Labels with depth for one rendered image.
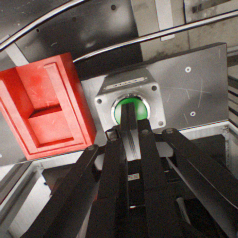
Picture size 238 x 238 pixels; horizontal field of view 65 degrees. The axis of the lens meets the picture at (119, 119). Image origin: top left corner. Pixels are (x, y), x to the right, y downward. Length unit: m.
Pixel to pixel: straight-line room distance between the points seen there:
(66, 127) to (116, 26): 0.33
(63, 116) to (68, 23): 0.32
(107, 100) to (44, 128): 0.16
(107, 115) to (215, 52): 0.22
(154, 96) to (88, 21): 0.39
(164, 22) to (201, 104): 0.18
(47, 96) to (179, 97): 0.24
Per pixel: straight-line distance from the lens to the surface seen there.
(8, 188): 0.41
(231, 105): 0.47
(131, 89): 0.22
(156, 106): 0.23
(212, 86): 0.37
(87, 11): 0.57
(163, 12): 0.44
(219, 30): 1.36
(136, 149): 0.16
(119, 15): 0.56
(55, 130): 0.35
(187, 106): 0.37
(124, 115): 0.18
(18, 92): 0.36
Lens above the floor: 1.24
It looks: 66 degrees down
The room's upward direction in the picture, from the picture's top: 176 degrees counter-clockwise
